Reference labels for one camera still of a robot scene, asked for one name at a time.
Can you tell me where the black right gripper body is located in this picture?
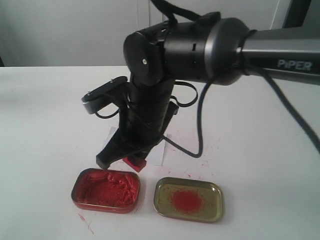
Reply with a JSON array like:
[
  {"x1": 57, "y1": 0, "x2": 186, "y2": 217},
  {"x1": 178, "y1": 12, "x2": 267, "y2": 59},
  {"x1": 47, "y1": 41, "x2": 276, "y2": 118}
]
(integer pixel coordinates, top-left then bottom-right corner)
[{"x1": 96, "y1": 78, "x2": 179, "y2": 168}]

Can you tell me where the red stamp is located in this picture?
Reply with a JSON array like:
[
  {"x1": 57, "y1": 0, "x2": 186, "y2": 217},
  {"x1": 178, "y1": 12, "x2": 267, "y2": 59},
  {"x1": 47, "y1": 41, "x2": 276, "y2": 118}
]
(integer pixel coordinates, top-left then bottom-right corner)
[{"x1": 122, "y1": 156, "x2": 147, "y2": 173}]

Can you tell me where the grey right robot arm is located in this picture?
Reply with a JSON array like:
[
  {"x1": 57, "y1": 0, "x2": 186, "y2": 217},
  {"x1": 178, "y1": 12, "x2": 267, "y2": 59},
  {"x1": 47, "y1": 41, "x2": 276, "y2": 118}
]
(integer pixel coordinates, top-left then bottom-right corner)
[{"x1": 94, "y1": 12, "x2": 320, "y2": 169}]

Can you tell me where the red ink tin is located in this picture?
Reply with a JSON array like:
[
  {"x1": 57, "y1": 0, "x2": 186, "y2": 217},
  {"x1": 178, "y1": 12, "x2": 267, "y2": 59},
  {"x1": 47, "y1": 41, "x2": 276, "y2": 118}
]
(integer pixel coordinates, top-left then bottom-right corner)
[{"x1": 71, "y1": 168, "x2": 141, "y2": 214}]

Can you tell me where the white paper sheet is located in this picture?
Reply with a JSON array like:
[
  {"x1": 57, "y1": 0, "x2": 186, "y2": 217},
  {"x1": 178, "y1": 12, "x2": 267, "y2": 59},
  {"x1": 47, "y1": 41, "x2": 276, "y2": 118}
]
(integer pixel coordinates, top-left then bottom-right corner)
[{"x1": 103, "y1": 126, "x2": 167, "y2": 167}]

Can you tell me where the gold tin lid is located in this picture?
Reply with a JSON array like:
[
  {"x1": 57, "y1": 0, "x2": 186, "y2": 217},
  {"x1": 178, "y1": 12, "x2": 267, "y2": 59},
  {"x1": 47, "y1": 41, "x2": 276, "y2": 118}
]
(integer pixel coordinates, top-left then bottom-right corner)
[{"x1": 153, "y1": 177, "x2": 224, "y2": 223}]

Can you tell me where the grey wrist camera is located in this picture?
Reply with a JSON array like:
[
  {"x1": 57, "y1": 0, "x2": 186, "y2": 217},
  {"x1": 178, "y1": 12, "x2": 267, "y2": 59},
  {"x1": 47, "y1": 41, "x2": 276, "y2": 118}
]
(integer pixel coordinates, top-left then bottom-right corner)
[{"x1": 81, "y1": 76, "x2": 128, "y2": 115}]

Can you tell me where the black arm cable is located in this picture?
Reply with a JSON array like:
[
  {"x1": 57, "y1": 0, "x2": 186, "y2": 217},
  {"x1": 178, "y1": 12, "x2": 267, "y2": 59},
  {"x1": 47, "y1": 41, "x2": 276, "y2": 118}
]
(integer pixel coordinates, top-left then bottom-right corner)
[{"x1": 147, "y1": 0, "x2": 320, "y2": 159}]

